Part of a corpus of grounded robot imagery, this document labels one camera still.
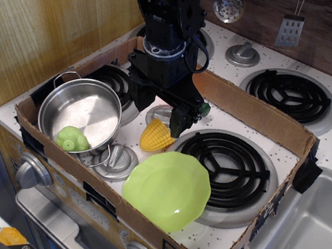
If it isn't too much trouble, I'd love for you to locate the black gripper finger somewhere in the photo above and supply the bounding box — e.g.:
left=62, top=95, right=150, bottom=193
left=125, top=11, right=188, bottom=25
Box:
left=130, top=83, right=157, bottom=112
left=169, top=105, right=193, bottom=138

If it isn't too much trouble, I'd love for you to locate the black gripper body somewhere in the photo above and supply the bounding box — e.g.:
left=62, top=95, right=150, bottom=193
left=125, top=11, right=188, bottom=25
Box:
left=127, top=49, right=204, bottom=123

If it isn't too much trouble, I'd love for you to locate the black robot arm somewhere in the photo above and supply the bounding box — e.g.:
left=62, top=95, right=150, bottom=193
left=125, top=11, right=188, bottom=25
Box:
left=127, top=0, right=209, bottom=138

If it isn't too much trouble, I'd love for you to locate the silver middle stove knob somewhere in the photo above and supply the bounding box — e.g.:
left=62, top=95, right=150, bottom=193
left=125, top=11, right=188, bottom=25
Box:
left=145, top=105, right=173, bottom=131

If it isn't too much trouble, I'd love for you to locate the silver stove knob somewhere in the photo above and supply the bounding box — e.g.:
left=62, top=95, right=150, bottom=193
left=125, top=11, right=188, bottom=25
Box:
left=225, top=42, right=260, bottom=68
left=145, top=105, right=173, bottom=131

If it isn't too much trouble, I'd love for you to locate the orange toy carrot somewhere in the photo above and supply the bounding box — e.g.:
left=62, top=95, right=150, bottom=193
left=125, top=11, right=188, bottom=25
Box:
left=199, top=102, right=211, bottom=117

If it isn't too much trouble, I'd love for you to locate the front left black burner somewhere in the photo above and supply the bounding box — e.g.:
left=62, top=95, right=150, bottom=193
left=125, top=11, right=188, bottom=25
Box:
left=83, top=61, right=150, bottom=130

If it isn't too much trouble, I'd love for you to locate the yellow toy corn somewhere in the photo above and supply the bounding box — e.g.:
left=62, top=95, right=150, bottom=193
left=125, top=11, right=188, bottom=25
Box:
left=139, top=119, right=175, bottom=152

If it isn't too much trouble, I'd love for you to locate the stainless steel pot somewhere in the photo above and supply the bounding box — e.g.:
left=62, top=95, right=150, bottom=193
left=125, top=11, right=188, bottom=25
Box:
left=37, top=71, right=122, bottom=156

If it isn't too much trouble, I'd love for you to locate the silver front top knob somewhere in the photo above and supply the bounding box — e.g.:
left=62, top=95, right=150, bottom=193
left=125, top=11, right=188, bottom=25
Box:
left=92, top=144, right=139, bottom=182

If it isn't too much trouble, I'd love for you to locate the green plastic plate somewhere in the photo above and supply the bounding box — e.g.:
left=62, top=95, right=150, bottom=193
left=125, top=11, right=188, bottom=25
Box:
left=122, top=151, right=211, bottom=233

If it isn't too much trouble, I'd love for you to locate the silver back stove knob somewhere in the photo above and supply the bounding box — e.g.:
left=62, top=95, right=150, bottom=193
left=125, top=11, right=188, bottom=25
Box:
left=225, top=42, right=260, bottom=68

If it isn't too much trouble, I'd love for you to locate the front right black burner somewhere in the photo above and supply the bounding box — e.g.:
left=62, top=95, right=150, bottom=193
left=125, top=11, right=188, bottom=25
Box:
left=167, top=129, right=279, bottom=229

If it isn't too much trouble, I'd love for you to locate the hanging silver strainer ladle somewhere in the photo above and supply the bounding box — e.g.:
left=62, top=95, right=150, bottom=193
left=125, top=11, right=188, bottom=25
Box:
left=213, top=0, right=246, bottom=24

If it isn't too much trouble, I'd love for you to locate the hanging silver slotted spatula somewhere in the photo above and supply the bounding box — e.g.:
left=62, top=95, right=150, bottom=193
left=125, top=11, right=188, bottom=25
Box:
left=275, top=0, right=306, bottom=48

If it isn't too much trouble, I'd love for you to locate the brown cardboard fence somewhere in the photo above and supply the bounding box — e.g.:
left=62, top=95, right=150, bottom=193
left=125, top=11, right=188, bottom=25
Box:
left=0, top=17, right=332, bottom=249

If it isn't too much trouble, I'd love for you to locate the silver left oven knob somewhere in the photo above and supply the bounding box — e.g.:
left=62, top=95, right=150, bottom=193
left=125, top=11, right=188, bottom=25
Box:
left=15, top=152, right=53, bottom=189

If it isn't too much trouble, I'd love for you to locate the yellow object bottom left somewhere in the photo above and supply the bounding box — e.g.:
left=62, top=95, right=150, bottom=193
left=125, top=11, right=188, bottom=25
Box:
left=0, top=227, right=27, bottom=246

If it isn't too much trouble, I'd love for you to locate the silver oven door handle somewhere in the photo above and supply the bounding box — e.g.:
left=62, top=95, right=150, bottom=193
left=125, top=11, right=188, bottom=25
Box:
left=16, top=187, right=117, bottom=249

